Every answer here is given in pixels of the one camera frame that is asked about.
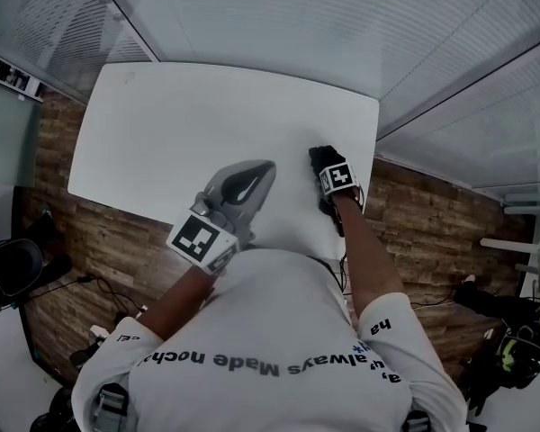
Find person's left forearm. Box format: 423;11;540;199
138;265;216;342

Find person's right forearm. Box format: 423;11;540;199
330;193;407;320

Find grey shoulder strap buckle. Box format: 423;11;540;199
401;409;434;432
91;382;132;432

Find black cloth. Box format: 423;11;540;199
308;145;347;239

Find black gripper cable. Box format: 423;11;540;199
337;236;350;294

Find white shelf unit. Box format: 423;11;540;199
0;46;45;104

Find black floor cable with plug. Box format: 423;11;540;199
26;274;146;324

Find green and black helmet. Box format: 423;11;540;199
496;325;540;390

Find person's white printed shirt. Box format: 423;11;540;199
71;247;470;432

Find white side desk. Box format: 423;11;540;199
479;194;540;287

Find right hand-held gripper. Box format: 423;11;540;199
319;162;359;196

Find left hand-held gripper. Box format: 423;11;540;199
166;158;278;275

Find white table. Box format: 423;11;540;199
67;60;382;261

